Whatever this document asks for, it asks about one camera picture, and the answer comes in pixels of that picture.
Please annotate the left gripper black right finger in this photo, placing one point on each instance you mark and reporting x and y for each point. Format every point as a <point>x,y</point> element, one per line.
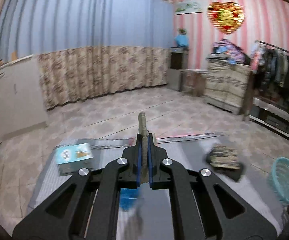
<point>158,179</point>

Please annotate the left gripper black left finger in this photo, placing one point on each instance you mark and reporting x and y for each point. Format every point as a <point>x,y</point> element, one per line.
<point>133,154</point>

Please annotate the blue small packet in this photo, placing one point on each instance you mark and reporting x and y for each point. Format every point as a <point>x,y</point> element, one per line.
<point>130,198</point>

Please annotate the light blue tissue box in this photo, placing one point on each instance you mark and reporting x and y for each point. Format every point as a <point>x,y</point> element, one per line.
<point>72,158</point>

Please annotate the grey striped table cloth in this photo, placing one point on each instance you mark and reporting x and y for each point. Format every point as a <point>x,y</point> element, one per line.
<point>154,189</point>

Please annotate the black patterned wallet pouch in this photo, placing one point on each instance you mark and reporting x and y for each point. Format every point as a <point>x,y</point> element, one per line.
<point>225,160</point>

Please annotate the grey water dispenser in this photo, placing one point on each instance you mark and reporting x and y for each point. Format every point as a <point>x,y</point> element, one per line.
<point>178,63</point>

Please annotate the metal clothes rack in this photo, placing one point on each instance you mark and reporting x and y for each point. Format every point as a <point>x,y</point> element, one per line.
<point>250,90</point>

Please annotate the light blue plastic basket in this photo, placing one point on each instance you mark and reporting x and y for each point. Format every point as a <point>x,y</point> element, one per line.
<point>278,179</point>

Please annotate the blue and floral curtain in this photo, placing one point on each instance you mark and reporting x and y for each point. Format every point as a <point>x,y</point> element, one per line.
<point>89,48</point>

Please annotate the white low cabinet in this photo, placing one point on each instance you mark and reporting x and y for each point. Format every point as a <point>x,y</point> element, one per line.
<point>22,107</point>

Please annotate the blue potted plant cover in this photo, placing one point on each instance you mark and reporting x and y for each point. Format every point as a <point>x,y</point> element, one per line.
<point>181,39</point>

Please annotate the pile of colourful clothes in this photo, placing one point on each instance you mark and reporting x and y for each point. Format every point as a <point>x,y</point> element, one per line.
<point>227,51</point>

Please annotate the hanging dark clothes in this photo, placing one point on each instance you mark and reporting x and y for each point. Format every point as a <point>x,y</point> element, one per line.
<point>270,65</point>

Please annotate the green wall poster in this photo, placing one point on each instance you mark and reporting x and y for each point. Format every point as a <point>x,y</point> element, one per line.
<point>188,7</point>

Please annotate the red heart wall decoration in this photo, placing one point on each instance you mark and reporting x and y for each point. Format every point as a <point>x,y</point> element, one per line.
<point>226,17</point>

